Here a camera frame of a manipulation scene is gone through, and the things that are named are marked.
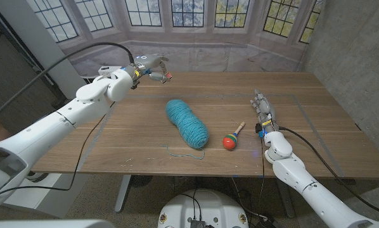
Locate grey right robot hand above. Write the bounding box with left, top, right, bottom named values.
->
left=250, top=89, right=279, bottom=134

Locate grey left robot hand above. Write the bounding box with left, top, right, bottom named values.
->
left=125, top=53, right=173, bottom=85

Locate red striped wooden maraca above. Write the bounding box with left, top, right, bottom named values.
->
left=222, top=121, right=246, bottom=151

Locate teal yarn skein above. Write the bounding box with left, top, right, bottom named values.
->
left=160, top=99, right=210, bottom=160

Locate white power strip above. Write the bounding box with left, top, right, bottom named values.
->
left=98, top=65, right=122, bottom=79

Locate printed window backdrop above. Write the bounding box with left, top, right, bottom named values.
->
left=26, top=0, right=326, bottom=77

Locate grey metal table leg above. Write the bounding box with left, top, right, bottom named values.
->
left=114, top=175, right=133, bottom=213
left=275, top=177, right=295, bottom=219

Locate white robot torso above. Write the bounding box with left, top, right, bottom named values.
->
left=157, top=189, right=250, bottom=228

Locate black round floor fan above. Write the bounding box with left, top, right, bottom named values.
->
left=131, top=175, right=154, bottom=188

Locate grey black sneaker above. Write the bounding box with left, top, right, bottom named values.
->
left=26, top=170, right=51, bottom=184

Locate white floor platform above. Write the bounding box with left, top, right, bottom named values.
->
left=2, top=172, right=91, bottom=219

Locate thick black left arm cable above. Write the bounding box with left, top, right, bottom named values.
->
left=0, top=42, right=136, bottom=126

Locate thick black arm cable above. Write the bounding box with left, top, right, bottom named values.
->
left=0, top=42, right=136, bottom=126
left=278, top=126, right=379, bottom=219

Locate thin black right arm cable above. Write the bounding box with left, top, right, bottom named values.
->
left=257, top=137, right=267, bottom=219

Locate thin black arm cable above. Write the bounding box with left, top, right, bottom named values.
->
left=0, top=101, right=116, bottom=199
left=257, top=137, right=267, bottom=219

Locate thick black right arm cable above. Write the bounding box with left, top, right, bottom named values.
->
left=278, top=126, right=379, bottom=219

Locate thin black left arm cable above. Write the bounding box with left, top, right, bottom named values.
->
left=0, top=101, right=116, bottom=199

